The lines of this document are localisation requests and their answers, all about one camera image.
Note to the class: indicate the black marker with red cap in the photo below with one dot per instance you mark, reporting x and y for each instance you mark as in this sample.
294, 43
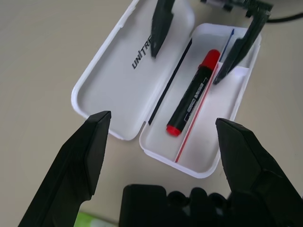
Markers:
191, 94

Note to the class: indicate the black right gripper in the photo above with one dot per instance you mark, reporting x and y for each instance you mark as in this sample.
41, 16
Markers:
258, 9

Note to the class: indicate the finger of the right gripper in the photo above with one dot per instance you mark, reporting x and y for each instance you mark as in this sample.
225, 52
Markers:
162, 23

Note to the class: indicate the green capped glue stick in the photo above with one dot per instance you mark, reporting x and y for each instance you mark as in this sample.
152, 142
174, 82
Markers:
94, 221

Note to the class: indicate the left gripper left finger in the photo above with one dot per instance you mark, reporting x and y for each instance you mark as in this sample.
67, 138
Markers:
71, 170

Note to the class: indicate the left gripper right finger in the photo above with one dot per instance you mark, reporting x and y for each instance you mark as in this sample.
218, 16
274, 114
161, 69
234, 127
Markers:
251, 160

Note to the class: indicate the white plastic pencil case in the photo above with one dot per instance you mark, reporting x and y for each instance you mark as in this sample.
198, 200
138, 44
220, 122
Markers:
113, 82

